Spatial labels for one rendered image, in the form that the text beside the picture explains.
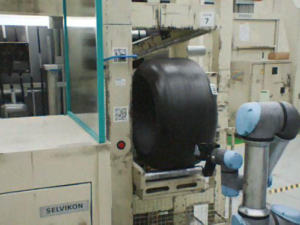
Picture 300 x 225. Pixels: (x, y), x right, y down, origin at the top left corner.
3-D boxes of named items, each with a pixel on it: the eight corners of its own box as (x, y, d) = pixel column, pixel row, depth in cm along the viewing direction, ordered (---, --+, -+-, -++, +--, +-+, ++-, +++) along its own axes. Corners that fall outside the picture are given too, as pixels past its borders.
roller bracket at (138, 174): (140, 190, 205) (140, 171, 204) (116, 167, 242) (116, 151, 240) (146, 189, 207) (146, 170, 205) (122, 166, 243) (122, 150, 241)
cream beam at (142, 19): (119, 29, 225) (118, 1, 223) (106, 30, 249) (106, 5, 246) (217, 30, 247) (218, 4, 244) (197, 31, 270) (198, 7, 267)
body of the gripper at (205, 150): (210, 141, 199) (224, 144, 187) (211, 159, 199) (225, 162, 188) (196, 142, 196) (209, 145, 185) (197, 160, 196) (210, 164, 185)
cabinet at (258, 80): (247, 142, 652) (251, 61, 629) (223, 134, 701) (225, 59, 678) (288, 135, 697) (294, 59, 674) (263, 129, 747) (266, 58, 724)
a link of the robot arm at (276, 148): (305, 93, 154) (260, 173, 189) (277, 94, 152) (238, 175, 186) (320, 115, 147) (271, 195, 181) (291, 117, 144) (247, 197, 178)
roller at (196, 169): (140, 171, 210) (138, 173, 214) (142, 179, 208) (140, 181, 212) (202, 163, 222) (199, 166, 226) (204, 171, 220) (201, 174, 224)
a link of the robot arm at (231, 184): (250, 196, 176) (249, 170, 175) (225, 198, 173) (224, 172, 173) (241, 191, 184) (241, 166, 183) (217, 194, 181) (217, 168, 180)
